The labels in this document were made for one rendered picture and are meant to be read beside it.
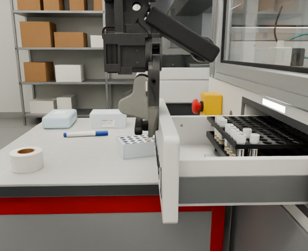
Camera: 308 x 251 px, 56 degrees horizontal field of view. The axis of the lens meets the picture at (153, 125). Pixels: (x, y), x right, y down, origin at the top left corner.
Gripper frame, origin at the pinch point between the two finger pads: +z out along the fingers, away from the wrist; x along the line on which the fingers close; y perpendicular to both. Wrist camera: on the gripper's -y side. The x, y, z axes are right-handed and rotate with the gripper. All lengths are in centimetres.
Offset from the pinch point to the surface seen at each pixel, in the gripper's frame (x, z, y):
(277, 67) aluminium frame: -2.9, -8.9, -20.1
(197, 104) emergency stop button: -31.2, 2.2, -12.4
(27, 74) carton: -374, 19, 167
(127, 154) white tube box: -23.8, 13.4, 5.9
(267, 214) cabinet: 2.2, 14.8, -18.8
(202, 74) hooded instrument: -80, -2, -23
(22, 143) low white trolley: -37, 14, 37
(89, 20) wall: -418, -59, 84
